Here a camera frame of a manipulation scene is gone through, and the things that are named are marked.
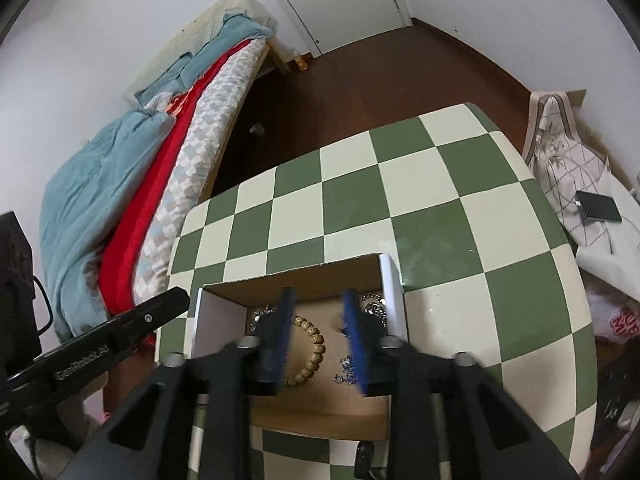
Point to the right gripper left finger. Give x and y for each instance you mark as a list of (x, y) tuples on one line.
[(150, 437)]

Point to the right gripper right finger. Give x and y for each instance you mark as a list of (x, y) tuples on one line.
[(488, 434)]

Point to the black smart watch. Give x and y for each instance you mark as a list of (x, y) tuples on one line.
[(363, 460)]

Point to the white cardboard box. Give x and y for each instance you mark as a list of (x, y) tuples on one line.
[(321, 407)]

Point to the green white checkered tablecloth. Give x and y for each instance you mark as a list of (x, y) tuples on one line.
[(485, 266)]

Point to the red bed sheet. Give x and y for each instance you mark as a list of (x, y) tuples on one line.
[(122, 250)]

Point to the blue duvet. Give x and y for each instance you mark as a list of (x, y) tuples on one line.
[(82, 203)]

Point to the white red plastic bag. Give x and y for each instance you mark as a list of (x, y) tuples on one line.
[(615, 316)]

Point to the white paper sheet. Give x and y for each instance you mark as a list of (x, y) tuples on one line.
[(614, 256)]

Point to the checkered mattress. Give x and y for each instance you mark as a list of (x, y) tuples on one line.
[(207, 127)]

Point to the black smartphone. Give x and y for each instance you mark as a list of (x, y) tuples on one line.
[(597, 207)]

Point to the beige patterned tote bag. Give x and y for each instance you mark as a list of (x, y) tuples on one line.
[(561, 163)]

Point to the orange bottle on floor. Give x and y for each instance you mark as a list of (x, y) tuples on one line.
[(300, 61)]

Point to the blue pillow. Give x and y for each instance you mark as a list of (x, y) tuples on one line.
[(181, 75)]

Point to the cream headboard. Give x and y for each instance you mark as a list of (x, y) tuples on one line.
[(194, 35)]

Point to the wooden bed frame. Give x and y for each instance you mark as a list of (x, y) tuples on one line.
[(268, 55)]

